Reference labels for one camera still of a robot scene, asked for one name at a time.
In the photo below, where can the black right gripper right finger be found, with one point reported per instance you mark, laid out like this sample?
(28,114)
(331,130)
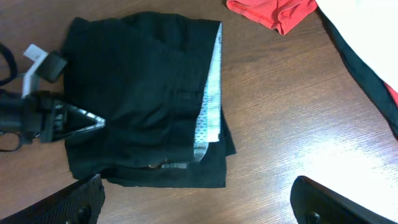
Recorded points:
(313,203)

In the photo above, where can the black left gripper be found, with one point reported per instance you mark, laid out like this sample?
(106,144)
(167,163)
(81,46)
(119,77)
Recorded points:
(44,116)

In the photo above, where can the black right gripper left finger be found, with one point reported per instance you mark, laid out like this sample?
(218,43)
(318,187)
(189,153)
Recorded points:
(79,203)

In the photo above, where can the black shorts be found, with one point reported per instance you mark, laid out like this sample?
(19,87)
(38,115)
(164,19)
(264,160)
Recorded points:
(145,75)

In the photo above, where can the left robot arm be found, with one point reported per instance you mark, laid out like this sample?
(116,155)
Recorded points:
(11,114)

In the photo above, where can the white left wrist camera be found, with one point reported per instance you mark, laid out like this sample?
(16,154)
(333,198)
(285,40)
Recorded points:
(46,66)

